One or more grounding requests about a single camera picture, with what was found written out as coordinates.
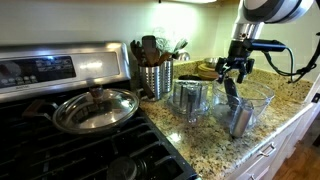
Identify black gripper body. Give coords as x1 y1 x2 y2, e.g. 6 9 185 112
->
226 39 251 64

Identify steel blade with dark hub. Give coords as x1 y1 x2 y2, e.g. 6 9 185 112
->
223 78 240 111

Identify clear food processor bowl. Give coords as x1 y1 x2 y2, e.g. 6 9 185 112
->
211 79 276 138

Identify small steel bowl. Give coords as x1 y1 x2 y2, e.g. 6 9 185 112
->
203 57 221 69

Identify small black skillet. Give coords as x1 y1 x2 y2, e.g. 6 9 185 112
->
178 73 203 82

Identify steel ladle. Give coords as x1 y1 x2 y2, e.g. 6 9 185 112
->
176 51 191 62

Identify black slotted utensil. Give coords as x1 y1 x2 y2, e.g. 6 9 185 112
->
171 38 189 59

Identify narrow perforated steel utensil holder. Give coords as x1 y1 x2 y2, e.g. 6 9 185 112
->
161 59 175 94

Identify light wooden spoon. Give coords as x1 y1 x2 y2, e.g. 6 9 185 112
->
156 51 173 66

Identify under-cabinet light strip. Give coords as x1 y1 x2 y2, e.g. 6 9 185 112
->
166 0 218 5

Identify wide perforated steel utensil holder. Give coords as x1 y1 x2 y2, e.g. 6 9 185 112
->
138 64 164 101

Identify dark wooden spatula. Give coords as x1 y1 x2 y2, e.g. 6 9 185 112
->
141 34 161 66

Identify base cabinet with drawers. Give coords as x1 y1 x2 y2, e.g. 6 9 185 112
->
226 106 320 180

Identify stainless steel gas stove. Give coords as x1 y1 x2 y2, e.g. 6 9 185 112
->
0 41 201 180

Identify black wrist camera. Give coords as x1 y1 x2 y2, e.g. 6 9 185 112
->
244 38 288 53

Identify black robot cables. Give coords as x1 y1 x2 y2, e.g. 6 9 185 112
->
263 31 320 84

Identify wire whisk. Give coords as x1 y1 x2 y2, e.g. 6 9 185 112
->
153 28 174 53

